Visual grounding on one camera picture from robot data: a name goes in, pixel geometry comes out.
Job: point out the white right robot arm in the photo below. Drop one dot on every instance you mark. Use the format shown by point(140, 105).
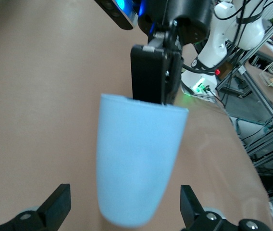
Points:
point(223, 48)

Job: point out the brown table cover sheet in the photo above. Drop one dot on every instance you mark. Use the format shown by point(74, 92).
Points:
point(30, 96)

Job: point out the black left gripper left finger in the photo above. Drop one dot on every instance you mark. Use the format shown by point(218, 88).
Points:
point(52, 207)

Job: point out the aluminium frame shelving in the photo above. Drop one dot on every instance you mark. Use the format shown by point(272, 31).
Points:
point(254, 79)

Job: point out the light blue plastic cup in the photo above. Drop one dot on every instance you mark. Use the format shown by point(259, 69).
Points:
point(136, 156)

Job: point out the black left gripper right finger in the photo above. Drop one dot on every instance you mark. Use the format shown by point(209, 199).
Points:
point(194, 211)

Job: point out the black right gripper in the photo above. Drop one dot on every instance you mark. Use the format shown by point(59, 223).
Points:
point(189, 21)

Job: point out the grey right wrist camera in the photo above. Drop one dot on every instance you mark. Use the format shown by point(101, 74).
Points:
point(119, 12)

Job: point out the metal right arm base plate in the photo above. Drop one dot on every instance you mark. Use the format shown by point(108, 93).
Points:
point(199, 96)

